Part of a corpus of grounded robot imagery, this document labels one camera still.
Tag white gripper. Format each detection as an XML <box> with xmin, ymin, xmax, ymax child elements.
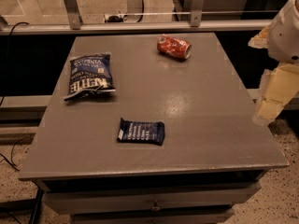
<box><xmin>248</xmin><ymin>16</ymin><xmax>299</xmax><ymax>126</ymax></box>

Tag dark blue rxbar wrapper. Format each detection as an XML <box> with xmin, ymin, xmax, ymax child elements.
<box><xmin>117</xmin><ymin>119</ymin><xmax>165</xmax><ymax>146</ymax></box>

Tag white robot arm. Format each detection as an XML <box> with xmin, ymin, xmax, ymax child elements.
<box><xmin>248</xmin><ymin>0</ymin><xmax>299</xmax><ymax>126</ymax></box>

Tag crushed red coke can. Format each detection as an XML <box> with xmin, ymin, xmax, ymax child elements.
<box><xmin>157</xmin><ymin>34</ymin><xmax>192</xmax><ymax>60</ymax></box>

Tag grey table drawer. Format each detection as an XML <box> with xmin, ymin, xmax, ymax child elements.
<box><xmin>43</xmin><ymin>182</ymin><xmax>261</xmax><ymax>215</ymax></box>

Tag blue kettle chips bag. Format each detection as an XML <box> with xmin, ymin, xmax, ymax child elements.
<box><xmin>64</xmin><ymin>53</ymin><xmax>116</xmax><ymax>102</ymax></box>

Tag metal drawer knob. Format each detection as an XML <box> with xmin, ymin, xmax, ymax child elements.
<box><xmin>150</xmin><ymin>203</ymin><xmax>162</xmax><ymax>212</ymax></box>

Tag right metal bracket post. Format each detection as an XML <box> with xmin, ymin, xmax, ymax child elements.
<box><xmin>190</xmin><ymin>0</ymin><xmax>205</xmax><ymax>27</ymax></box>

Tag metal bracket post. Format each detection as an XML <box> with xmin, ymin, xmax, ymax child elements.
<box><xmin>190</xmin><ymin>0</ymin><xmax>205</xmax><ymax>27</ymax></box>
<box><xmin>64</xmin><ymin>0</ymin><xmax>82</xmax><ymax>30</ymax></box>

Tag left metal bracket post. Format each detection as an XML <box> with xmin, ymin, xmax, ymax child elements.
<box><xmin>64</xmin><ymin>0</ymin><xmax>82</xmax><ymax>30</ymax></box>

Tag grey metal rail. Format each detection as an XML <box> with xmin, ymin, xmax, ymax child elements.
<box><xmin>0</xmin><ymin>20</ymin><xmax>271</xmax><ymax>35</ymax></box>

